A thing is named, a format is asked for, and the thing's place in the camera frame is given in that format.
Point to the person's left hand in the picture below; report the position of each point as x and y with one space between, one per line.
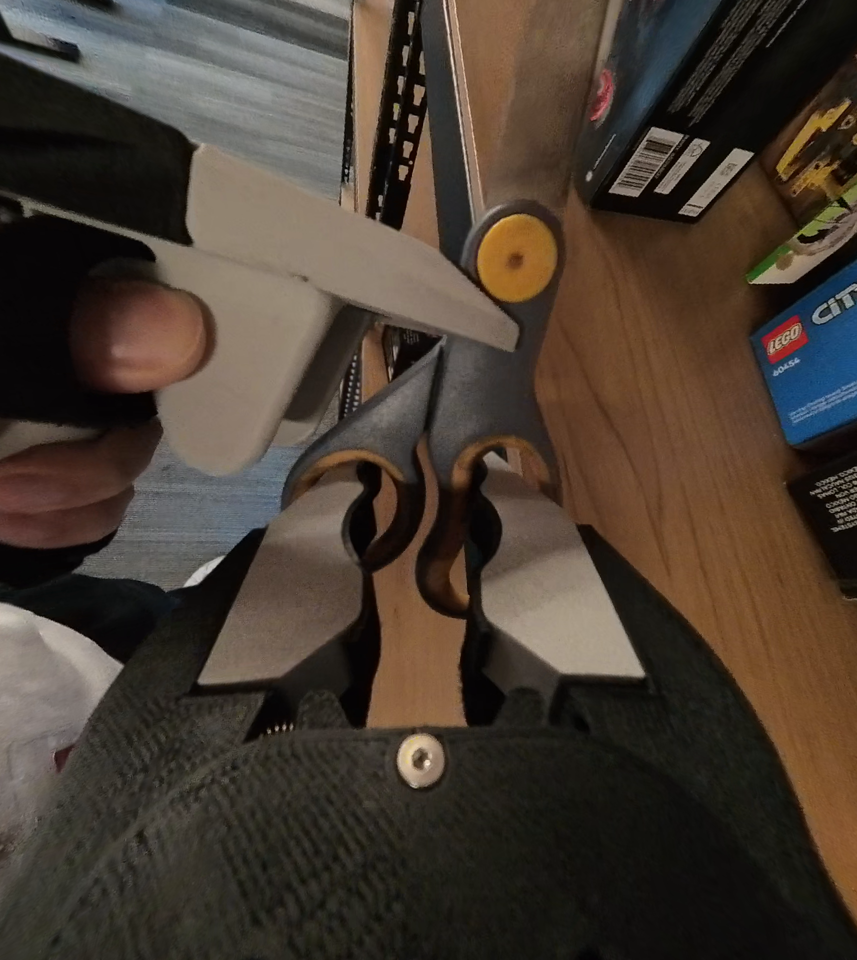
136 337

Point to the grey yellow scissors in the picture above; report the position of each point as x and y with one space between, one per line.
488 390

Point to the black perforated rack upright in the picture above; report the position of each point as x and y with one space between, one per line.
398 135

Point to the black furniture leg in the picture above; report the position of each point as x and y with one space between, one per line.
31 41

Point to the dark box with red emblem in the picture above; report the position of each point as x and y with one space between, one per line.
646 90

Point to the yellow toy box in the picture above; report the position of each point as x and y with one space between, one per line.
833 150

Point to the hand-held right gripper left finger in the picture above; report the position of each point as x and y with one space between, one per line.
286 600

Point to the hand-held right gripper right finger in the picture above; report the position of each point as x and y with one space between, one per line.
556 600

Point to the blue toy box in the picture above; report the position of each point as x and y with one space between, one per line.
841 375

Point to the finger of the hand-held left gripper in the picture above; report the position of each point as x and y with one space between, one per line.
308 232

